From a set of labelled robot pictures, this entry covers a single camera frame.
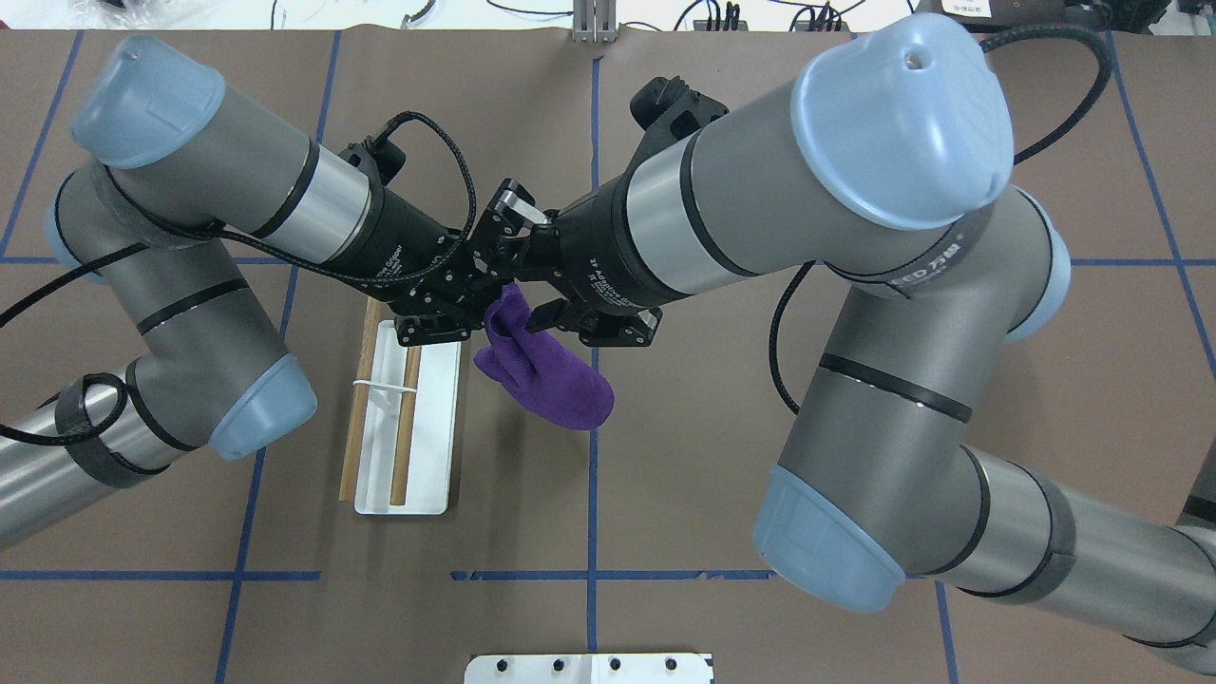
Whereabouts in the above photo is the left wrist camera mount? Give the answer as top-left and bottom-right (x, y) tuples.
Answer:
(338, 136), (407, 186)

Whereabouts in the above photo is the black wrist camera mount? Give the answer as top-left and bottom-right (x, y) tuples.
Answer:
(629, 75), (730, 148)

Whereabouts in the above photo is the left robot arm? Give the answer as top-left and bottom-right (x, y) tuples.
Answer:
(1, 35), (503, 548)

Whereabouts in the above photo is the black usb hub left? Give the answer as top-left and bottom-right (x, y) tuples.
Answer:
(686, 1), (749, 33)

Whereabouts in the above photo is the purple towel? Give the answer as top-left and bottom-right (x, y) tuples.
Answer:
(474, 284), (614, 431)

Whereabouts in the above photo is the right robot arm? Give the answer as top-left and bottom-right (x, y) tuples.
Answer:
(472, 13), (1214, 675)

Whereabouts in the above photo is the black usb hub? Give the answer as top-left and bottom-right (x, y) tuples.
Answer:
(686, 1), (749, 33)
(788, 2), (851, 33)

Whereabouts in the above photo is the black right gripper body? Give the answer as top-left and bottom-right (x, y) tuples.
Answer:
(553, 185), (666, 315)

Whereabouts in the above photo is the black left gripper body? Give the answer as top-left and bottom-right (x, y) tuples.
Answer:
(342, 186), (472, 302)

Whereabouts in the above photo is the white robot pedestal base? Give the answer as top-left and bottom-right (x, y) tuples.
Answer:
(465, 651), (715, 683)

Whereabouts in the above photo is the black usb hub right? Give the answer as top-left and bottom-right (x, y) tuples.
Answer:
(788, 2), (851, 33)

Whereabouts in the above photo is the grey aluminium frame post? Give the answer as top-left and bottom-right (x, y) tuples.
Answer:
(572, 0), (619, 45)

